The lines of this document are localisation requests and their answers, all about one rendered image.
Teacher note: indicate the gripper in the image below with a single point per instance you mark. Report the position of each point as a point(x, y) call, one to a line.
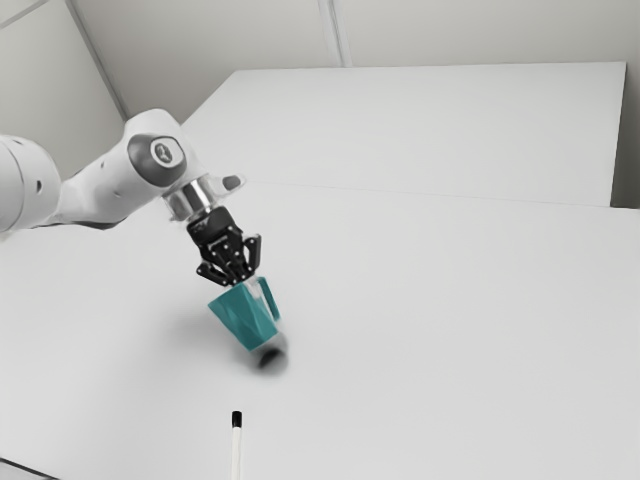
point(214, 228)

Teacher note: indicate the teal faceted mug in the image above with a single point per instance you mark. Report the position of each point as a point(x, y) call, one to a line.
point(245, 315)

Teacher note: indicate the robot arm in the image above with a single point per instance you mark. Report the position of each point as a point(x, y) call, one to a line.
point(100, 180)

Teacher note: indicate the white pen with black cap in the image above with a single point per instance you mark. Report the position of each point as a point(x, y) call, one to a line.
point(237, 445)

